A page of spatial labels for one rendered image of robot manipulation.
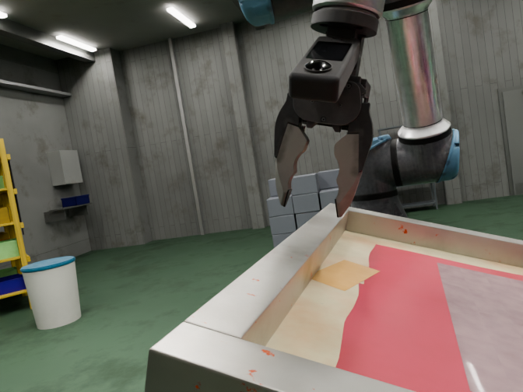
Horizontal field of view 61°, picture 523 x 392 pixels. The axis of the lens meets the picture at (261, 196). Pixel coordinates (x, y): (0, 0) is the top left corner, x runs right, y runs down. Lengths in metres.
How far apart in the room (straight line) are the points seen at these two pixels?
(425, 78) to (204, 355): 0.86
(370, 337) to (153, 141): 10.70
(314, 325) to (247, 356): 0.14
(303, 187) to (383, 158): 5.14
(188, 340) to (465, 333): 0.27
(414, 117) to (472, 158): 9.14
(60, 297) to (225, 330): 5.21
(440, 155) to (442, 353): 0.72
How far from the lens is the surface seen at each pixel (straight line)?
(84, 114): 11.44
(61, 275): 5.43
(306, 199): 6.21
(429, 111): 1.05
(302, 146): 0.49
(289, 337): 0.36
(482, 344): 0.44
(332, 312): 0.42
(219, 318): 0.29
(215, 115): 10.45
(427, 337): 0.42
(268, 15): 0.65
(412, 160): 1.07
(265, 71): 10.27
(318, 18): 0.50
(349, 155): 0.48
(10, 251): 6.79
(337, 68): 0.42
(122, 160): 10.91
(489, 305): 0.55
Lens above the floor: 1.41
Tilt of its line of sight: 4 degrees down
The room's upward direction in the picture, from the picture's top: 9 degrees counter-clockwise
